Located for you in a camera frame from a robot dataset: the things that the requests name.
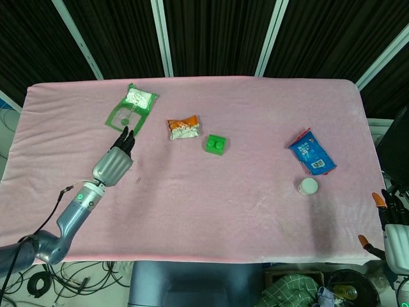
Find white side shelf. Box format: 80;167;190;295
366;118;395;148

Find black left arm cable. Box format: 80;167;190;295
5;180;84;281

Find green checked cloth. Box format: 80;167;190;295
261;273;320;307

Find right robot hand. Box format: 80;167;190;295
357;188;409;276

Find coiled black cable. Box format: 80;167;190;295
27;271;52;299

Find green wet wipe packet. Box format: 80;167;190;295
104;82;160;138

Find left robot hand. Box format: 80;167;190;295
91;126;137;187

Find green toy brick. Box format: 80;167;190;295
201;134;228;157

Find blue snack bag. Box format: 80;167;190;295
287;127;338;177

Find black curtain panel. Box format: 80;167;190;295
0;0;97;107
265;0;409;84
62;0;167;80
162;0;276;77

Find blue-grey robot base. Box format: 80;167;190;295
127;260;266;307

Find yellow bottle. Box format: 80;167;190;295
333;285;358;301

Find black monitor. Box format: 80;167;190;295
375;105;409;196

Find pink table cloth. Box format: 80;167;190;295
0;75;403;268

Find white plastic jar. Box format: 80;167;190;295
294;177;320;196

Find white partition post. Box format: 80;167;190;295
254;0;289;77
354;30;409;91
0;89;23;112
150;0;175;77
52;0;104;81

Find black trash bin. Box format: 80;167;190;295
327;268;382;307

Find orange silver snack wrapper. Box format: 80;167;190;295
166;114;201;141

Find black floor cables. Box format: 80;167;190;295
0;261;132;307

